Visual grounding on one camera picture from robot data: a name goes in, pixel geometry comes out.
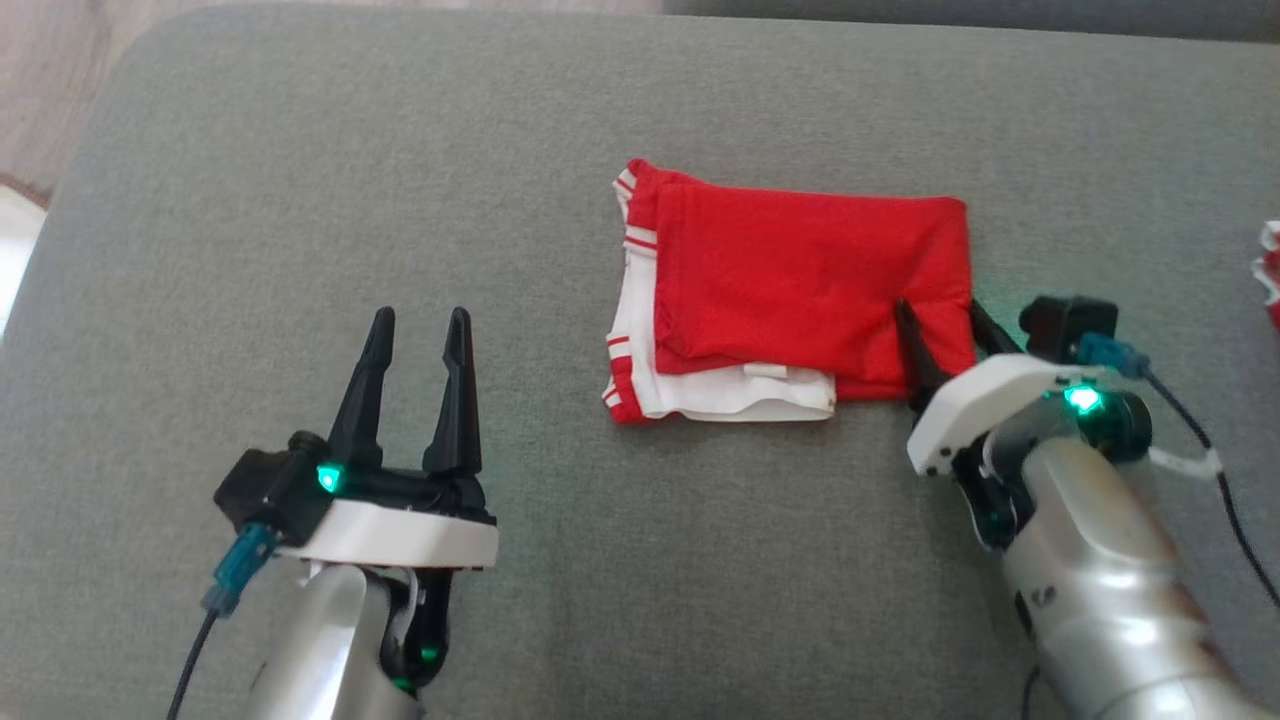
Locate grey sofa seat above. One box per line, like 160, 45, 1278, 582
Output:
0, 5, 1280, 720

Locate red white-striped shorts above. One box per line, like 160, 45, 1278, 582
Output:
1250, 220, 1280, 331

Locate red Bulls 23 jersey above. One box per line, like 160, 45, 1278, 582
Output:
602, 158, 976, 424

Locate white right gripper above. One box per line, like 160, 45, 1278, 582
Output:
893, 298, 1153, 551

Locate white floor object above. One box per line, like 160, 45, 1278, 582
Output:
0, 185, 46, 331

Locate white cable tie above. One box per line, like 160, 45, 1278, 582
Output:
1148, 446, 1225, 483

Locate grey sofa cushion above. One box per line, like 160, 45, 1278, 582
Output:
660, 0, 1280, 43

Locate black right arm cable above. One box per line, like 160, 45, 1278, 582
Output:
1078, 333, 1280, 613

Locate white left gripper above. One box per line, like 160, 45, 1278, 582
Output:
275, 307, 499, 696

